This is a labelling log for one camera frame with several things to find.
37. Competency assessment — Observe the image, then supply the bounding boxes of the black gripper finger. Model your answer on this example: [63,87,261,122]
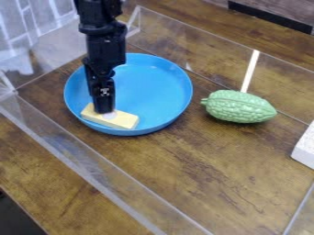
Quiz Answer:
[83,62,98,105]
[92,73,115,114]

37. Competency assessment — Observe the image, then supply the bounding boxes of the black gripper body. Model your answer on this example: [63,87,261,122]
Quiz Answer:
[74,0,127,75]

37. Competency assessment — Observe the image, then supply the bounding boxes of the yellow wooden block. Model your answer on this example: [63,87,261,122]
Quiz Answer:
[82,103,140,129]

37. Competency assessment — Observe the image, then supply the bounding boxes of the blue round tray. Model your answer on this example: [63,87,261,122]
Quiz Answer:
[64,53,192,136]

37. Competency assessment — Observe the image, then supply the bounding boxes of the white speckled foam block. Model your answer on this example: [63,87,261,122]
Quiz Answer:
[291,120,314,170]

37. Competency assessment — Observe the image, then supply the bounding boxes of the green bitter gourd toy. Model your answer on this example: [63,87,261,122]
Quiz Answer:
[200,90,277,123]

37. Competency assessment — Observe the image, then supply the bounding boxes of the dark baseboard strip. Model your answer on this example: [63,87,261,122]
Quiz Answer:
[229,0,314,35]

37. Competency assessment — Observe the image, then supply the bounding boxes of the clear acrylic enclosure wall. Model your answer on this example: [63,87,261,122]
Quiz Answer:
[0,0,314,235]

